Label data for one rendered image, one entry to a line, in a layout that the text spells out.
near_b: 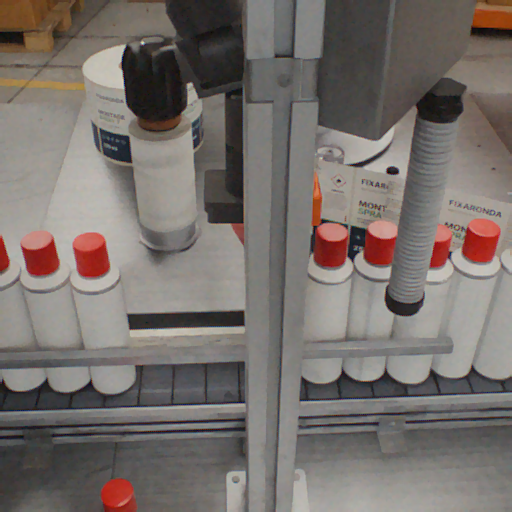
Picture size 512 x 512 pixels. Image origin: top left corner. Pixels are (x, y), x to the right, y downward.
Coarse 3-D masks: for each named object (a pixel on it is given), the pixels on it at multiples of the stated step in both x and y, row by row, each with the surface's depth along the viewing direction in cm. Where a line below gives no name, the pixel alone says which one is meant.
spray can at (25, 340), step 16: (0, 240) 67; (0, 256) 67; (0, 272) 68; (16, 272) 69; (0, 288) 68; (16, 288) 69; (0, 304) 69; (16, 304) 70; (0, 320) 70; (16, 320) 71; (0, 336) 71; (16, 336) 72; (32, 336) 74; (0, 352) 73; (32, 368) 76; (16, 384) 76; (32, 384) 77
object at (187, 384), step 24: (48, 384) 78; (144, 384) 78; (168, 384) 78; (192, 384) 78; (216, 384) 78; (240, 384) 79; (336, 384) 78; (360, 384) 78; (384, 384) 78; (432, 384) 78; (456, 384) 78; (480, 384) 78; (504, 384) 78; (0, 408) 76; (24, 408) 76; (48, 408) 76; (72, 408) 76
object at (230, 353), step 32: (32, 352) 71; (64, 352) 71; (96, 352) 71; (128, 352) 71; (160, 352) 71; (192, 352) 71; (224, 352) 71; (320, 352) 72; (352, 352) 72; (384, 352) 72; (416, 352) 73; (448, 352) 73
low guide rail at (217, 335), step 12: (132, 336) 80; (144, 336) 80; (156, 336) 80; (168, 336) 80; (180, 336) 80; (192, 336) 80; (204, 336) 80; (216, 336) 80; (228, 336) 80; (240, 336) 81
